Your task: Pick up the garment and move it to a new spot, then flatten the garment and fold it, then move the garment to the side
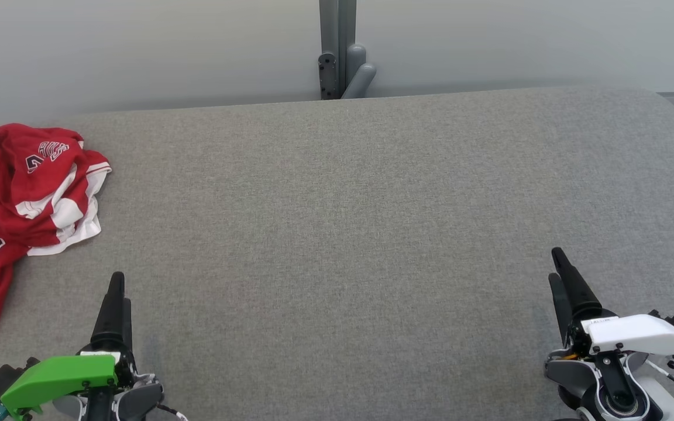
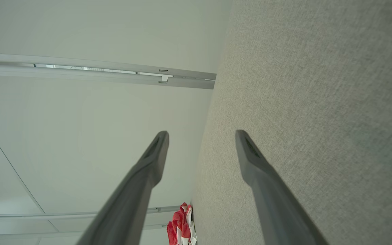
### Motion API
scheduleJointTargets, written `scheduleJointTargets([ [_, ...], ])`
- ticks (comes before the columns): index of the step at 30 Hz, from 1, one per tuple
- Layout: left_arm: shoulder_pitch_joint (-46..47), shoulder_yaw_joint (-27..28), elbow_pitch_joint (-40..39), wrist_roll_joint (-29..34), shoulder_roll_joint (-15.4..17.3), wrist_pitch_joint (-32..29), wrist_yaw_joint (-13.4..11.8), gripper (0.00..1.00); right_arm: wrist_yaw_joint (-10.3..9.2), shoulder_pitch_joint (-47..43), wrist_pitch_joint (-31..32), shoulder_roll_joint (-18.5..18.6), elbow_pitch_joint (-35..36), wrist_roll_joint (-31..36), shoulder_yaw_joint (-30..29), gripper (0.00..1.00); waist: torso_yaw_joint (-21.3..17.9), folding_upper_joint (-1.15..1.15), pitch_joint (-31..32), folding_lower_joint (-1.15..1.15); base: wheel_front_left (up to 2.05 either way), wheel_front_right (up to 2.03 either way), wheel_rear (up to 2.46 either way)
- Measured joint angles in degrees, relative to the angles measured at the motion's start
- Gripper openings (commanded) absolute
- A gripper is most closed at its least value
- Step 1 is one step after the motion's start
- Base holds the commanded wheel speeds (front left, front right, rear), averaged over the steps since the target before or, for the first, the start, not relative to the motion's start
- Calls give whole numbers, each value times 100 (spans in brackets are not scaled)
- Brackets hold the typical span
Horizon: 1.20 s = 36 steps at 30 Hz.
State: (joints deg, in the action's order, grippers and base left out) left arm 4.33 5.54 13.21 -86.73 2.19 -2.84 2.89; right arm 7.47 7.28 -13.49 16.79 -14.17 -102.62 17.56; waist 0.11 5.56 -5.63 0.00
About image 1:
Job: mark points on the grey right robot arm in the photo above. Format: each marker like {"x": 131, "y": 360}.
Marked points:
{"x": 612, "y": 397}

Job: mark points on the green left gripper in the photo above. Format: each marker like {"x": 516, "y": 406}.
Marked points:
{"x": 62, "y": 374}

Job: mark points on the dark metal hinge bracket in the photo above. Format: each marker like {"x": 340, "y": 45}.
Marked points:
{"x": 327, "y": 76}

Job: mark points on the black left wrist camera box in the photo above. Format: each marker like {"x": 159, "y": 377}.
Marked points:
{"x": 0, "y": 377}

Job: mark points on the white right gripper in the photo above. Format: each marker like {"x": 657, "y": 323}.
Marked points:
{"x": 635, "y": 333}

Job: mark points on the grey metal wall post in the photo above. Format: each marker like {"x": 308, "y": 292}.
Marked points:
{"x": 346, "y": 23}

